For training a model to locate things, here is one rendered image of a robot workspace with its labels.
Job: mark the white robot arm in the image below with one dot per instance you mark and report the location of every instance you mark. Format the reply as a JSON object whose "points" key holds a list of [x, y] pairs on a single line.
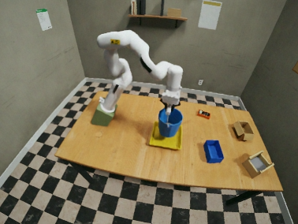
{"points": [[116, 65]]}

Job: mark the blue open bin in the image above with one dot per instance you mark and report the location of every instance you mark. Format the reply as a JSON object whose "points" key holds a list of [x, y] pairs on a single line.
{"points": [[213, 151]]}

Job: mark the blue pail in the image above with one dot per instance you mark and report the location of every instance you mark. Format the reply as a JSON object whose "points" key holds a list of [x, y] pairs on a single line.
{"points": [[174, 119]]}

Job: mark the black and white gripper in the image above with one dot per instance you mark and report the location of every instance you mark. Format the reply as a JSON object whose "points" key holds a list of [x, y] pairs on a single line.
{"points": [[165, 101]]}

